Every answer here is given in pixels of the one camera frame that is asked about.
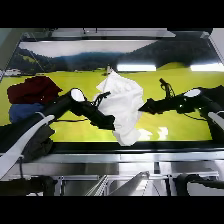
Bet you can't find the black cable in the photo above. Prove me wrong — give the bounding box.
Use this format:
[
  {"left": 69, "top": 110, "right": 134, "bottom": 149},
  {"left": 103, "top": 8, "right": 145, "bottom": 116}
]
[{"left": 51, "top": 117, "right": 90, "bottom": 124}]

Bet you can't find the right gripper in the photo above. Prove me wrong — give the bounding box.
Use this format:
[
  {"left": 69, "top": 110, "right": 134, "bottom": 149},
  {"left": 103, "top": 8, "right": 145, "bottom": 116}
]
[{"left": 137, "top": 97, "right": 170, "bottom": 116}]

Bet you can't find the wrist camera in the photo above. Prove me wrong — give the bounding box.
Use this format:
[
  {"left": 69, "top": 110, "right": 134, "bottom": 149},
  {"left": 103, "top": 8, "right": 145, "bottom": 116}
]
[
  {"left": 92, "top": 90, "right": 113, "bottom": 108},
  {"left": 158, "top": 77, "right": 176, "bottom": 100}
]

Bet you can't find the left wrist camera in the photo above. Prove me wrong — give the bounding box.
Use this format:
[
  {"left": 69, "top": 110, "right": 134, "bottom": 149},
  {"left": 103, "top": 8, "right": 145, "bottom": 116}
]
[{"left": 92, "top": 90, "right": 113, "bottom": 108}]

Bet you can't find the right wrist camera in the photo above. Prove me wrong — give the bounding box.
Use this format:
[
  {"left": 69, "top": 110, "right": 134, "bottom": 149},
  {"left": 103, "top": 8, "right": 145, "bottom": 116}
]
[{"left": 158, "top": 77, "right": 176, "bottom": 100}]

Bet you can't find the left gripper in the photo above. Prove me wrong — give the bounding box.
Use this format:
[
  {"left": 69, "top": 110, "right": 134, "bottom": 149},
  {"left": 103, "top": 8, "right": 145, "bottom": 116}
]
[{"left": 82, "top": 101, "right": 117, "bottom": 131}]

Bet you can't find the black garment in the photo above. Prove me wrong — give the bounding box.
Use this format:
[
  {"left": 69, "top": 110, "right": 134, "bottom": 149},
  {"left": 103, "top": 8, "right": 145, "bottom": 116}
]
[{"left": 199, "top": 84, "right": 224, "bottom": 101}]

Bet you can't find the silver frame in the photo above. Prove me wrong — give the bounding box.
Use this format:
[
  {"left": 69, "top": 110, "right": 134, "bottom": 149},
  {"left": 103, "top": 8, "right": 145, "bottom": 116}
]
[{"left": 0, "top": 28, "right": 224, "bottom": 197}]

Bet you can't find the white shirt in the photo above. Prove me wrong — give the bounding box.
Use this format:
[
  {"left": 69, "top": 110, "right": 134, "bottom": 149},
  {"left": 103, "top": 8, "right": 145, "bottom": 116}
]
[{"left": 93, "top": 69, "right": 146, "bottom": 147}]

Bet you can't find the dark green garment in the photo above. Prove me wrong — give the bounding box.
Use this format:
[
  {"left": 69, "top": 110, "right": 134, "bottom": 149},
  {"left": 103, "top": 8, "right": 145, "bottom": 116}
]
[{"left": 19, "top": 123, "right": 56, "bottom": 163}]

